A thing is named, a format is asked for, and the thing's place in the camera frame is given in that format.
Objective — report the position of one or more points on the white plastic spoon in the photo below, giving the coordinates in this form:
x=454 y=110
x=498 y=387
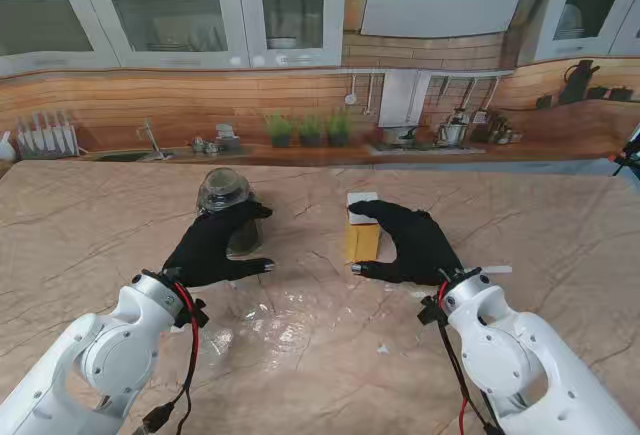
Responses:
x=495 y=269

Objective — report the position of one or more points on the black tripod with orange clip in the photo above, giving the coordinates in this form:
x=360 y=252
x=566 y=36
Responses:
x=631 y=152

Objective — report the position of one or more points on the white square jar lid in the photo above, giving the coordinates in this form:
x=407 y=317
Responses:
x=361 y=197

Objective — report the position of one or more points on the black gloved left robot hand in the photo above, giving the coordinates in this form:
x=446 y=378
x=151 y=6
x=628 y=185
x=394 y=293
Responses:
x=210 y=250

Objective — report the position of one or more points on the printed kitchen backdrop banner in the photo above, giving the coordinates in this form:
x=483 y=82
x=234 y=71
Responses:
x=200 y=100

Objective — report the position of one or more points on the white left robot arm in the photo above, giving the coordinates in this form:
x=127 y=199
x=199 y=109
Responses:
x=115 y=355

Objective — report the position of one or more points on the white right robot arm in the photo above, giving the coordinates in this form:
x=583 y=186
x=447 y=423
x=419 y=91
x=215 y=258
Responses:
x=525 y=355

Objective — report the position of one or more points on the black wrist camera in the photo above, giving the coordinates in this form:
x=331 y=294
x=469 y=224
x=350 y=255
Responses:
x=431 y=311
x=197 y=312

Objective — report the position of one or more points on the domed glass jar lid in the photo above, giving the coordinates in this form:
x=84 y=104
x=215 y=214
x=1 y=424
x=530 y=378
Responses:
x=222 y=190

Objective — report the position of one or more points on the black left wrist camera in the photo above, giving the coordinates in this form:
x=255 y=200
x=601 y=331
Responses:
x=197 y=312

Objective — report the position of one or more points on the small white paper scrap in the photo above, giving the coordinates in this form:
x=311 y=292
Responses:
x=383 y=348

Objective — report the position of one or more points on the yellow coffee jar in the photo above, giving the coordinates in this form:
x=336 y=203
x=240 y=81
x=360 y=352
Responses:
x=362 y=244

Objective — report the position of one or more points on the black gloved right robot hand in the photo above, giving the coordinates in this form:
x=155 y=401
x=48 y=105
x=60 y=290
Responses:
x=420 y=250

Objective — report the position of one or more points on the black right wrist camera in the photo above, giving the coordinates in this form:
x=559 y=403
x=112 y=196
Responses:
x=431 y=311

